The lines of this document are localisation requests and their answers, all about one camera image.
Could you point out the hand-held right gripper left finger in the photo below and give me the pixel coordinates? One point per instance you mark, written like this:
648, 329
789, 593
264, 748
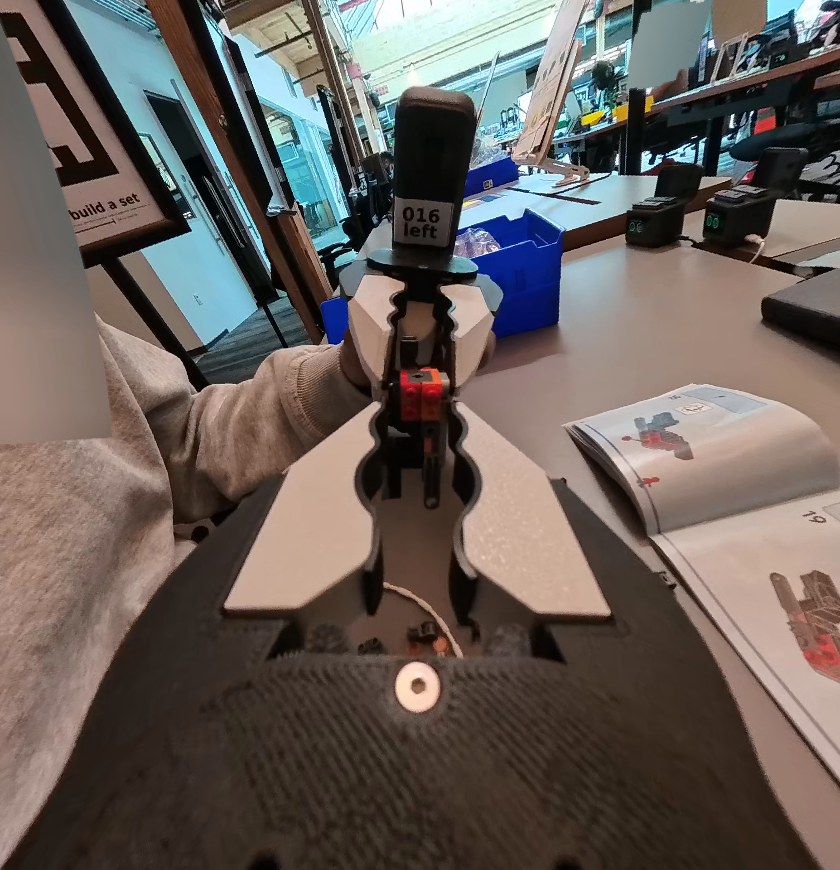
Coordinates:
304, 544

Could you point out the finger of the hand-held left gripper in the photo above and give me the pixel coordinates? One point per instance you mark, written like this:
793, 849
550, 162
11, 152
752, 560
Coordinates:
474, 326
372, 333

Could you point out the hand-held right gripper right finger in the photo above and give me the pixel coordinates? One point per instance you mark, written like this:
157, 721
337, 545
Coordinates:
529, 544

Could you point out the red grey lego assembly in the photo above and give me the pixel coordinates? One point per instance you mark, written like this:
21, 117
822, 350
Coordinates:
420, 397

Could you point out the person's left forearm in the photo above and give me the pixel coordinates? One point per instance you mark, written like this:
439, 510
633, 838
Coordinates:
257, 421

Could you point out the black orange lego piece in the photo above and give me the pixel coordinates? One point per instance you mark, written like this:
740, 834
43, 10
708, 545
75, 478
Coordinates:
423, 635

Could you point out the lego instruction booklet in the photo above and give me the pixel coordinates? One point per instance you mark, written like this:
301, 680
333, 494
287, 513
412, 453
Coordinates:
732, 489

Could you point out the person's left hand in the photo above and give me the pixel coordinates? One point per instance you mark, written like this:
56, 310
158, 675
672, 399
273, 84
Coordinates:
354, 367

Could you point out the blue storage bin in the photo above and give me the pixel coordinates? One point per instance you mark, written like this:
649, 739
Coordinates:
529, 278
495, 180

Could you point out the clear plastic bag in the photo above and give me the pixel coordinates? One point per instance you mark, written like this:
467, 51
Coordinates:
478, 241

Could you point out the wooden document stand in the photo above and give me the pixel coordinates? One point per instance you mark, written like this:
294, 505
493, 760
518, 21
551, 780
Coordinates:
549, 88

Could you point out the yellow bin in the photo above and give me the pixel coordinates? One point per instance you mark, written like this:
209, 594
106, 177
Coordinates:
630, 113

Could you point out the black charging case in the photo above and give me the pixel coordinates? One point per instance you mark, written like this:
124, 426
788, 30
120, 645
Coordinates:
746, 211
658, 217

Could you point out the person's grey sweatshirt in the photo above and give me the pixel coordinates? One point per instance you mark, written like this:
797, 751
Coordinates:
60, 612

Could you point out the framed sign on easel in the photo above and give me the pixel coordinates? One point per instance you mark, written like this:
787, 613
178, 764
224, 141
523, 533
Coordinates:
114, 136

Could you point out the black power bank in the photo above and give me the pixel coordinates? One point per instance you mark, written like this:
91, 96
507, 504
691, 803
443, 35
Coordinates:
814, 312

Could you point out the black office chair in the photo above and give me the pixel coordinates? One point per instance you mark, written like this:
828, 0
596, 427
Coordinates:
780, 146

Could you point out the wooden post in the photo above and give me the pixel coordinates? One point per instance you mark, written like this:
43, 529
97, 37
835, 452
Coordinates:
257, 170

